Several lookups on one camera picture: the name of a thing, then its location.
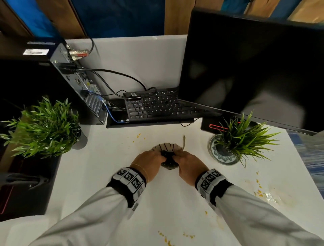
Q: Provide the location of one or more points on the person's right hand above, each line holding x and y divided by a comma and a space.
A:
191, 167

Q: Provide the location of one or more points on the person's left hand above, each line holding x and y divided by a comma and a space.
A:
148, 163

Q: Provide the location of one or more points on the yellow and green cleaning cloth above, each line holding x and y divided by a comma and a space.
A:
164, 148

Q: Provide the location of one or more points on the black keyboard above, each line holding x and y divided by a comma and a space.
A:
157, 106

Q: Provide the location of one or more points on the grassy green plant dark pot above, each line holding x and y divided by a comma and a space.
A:
243, 139

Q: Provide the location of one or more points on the small black labelled adapter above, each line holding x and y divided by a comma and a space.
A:
133, 95

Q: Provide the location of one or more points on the bushy green plant grey pot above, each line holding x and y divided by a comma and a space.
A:
45, 126

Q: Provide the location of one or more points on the person's right forearm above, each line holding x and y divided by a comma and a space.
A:
265, 223

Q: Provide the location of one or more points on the person's left forearm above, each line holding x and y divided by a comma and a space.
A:
88, 220

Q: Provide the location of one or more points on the right marker wristband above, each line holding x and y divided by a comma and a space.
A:
211, 183

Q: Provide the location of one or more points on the marker wristband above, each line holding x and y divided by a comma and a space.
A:
129, 182
211, 183

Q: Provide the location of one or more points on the left marker wristband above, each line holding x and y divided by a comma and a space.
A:
129, 182

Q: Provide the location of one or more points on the patterned round saucer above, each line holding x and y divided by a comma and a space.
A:
220, 158

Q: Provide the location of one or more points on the white partition panel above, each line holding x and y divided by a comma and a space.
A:
139, 58

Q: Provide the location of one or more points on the black monitor with red-striped stand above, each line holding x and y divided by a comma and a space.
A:
253, 63

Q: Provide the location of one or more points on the black monitor with white label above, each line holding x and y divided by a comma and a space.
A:
30, 197

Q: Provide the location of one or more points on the silver security lock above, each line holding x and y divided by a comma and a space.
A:
78, 53

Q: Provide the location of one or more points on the black desktop computer tower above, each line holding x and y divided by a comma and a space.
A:
25, 76

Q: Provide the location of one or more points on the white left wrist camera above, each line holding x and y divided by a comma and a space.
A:
135, 206

